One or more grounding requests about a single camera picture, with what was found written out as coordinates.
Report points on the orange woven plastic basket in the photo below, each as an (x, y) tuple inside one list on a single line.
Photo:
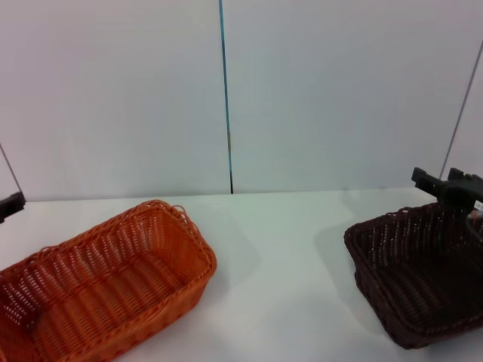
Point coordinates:
[(113, 286)]

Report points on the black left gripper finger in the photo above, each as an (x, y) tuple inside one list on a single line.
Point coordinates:
[(13, 205)]

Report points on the dark brown woven basket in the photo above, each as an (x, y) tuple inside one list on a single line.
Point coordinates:
[(415, 294)]

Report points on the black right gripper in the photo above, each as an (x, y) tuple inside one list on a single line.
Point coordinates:
[(458, 194)]

